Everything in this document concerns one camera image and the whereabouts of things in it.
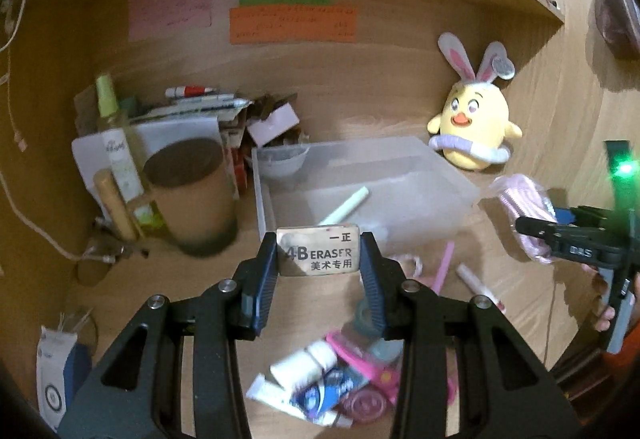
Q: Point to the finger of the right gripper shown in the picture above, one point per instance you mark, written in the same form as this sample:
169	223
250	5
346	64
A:
583	216
594	247

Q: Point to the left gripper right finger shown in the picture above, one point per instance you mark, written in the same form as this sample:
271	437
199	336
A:
504	390

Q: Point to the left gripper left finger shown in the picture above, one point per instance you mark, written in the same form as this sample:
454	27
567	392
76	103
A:
134	390

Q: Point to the white pink lip balm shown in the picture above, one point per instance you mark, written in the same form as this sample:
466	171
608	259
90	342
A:
477	286

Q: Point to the pink comb stick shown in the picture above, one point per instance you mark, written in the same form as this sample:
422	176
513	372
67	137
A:
443	268

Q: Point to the pink round container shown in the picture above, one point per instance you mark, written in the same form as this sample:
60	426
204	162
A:
365	405

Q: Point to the teal tape roll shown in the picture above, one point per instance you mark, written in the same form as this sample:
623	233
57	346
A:
363	320

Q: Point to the white printed tube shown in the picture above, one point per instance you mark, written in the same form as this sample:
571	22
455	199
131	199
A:
274	396

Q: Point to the blue snack packet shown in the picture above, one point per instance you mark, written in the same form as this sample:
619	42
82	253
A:
332	388

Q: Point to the white pill bottle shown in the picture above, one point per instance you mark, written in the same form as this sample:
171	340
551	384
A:
304	367

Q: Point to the pale green white tube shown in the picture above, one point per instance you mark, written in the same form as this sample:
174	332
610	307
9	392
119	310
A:
349	205

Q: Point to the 4B eraser block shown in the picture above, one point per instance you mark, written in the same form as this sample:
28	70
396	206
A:
317	251

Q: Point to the pink scissors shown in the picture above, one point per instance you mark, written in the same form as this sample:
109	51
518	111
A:
380	375

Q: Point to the person right hand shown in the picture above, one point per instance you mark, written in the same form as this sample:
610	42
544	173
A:
605	314

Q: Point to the white blue carton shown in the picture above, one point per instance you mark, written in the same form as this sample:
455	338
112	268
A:
62	366

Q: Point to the eyeglasses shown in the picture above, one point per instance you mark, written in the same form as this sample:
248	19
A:
105	248

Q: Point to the yellow chick plush toy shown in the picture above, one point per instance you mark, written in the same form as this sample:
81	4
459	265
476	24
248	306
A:
472	129

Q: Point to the clear plastic storage box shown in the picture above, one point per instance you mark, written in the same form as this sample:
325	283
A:
398	188

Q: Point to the brown mug with lid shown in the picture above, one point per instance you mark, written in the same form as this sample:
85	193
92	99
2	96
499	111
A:
189	190

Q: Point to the green spray bottle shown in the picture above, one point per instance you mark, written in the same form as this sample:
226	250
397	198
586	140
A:
114	129

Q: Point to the small white bowl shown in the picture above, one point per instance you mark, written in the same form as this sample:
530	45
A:
279	162

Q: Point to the stack of papers books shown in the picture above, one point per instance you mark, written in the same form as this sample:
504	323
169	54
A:
149	134

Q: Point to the red white marker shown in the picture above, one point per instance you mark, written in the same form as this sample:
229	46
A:
187	92

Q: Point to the small pink cardboard box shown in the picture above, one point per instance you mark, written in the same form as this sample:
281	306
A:
278	122

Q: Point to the pink sticky note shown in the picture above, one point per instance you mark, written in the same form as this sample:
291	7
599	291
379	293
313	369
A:
158	18

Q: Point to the orange sticky note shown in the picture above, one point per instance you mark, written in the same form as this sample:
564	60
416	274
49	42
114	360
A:
273	23

